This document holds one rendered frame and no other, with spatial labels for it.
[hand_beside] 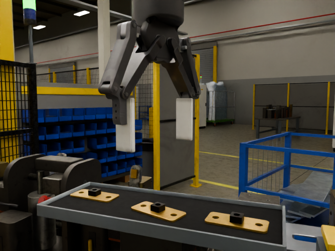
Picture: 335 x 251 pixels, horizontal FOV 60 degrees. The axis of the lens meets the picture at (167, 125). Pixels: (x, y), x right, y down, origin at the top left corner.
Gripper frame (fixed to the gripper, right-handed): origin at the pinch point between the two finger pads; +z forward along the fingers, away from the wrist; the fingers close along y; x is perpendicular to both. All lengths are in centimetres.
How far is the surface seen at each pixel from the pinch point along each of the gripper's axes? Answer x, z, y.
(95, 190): 13.0, 10.3, -1.7
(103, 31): 405, -132, 330
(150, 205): 2.2, 11.2, 0.6
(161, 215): -1.7, 11.2, -1.4
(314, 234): -14, 28, 44
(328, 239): -22.1, 11.6, 6.1
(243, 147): 74, 37, 206
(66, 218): 10.7, 12.3, -9.0
